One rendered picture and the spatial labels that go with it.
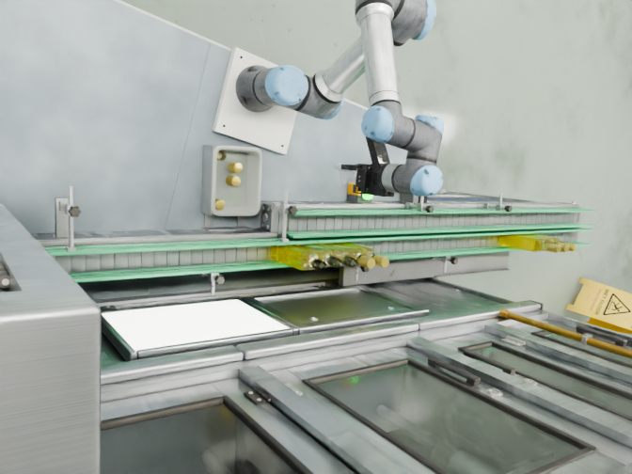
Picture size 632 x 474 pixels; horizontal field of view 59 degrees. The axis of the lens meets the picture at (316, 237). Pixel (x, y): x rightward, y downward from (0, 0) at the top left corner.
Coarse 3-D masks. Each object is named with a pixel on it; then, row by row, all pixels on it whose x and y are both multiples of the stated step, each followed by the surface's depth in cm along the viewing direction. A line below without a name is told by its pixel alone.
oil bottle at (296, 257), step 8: (272, 248) 188; (280, 248) 183; (288, 248) 180; (296, 248) 179; (304, 248) 180; (272, 256) 188; (280, 256) 183; (288, 256) 179; (296, 256) 175; (304, 256) 172; (312, 256) 172; (288, 264) 180; (296, 264) 175; (304, 264) 172
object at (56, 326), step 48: (0, 240) 56; (0, 288) 45; (48, 288) 39; (0, 336) 33; (48, 336) 34; (96, 336) 36; (0, 384) 33; (48, 384) 35; (96, 384) 37; (0, 432) 34; (48, 432) 35; (96, 432) 37
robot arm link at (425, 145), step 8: (416, 120) 133; (424, 120) 135; (432, 120) 135; (440, 120) 135; (416, 128) 131; (424, 128) 133; (432, 128) 135; (440, 128) 136; (416, 136) 132; (424, 136) 133; (432, 136) 134; (440, 136) 136; (416, 144) 133; (424, 144) 134; (432, 144) 135; (408, 152) 138; (416, 152) 136; (424, 152) 135; (432, 152) 135; (424, 160) 135; (432, 160) 136
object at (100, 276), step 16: (384, 256) 209; (400, 256) 211; (416, 256) 215; (432, 256) 220; (96, 272) 156; (112, 272) 157; (128, 272) 160; (144, 272) 159; (160, 272) 161; (176, 272) 162; (192, 272) 165; (208, 272) 168
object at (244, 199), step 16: (224, 160) 186; (240, 160) 189; (256, 160) 187; (224, 176) 187; (240, 176) 190; (256, 176) 187; (224, 192) 188; (240, 192) 191; (256, 192) 188; (224, 208) 188; (240, 208) 191; (256, 208) 188
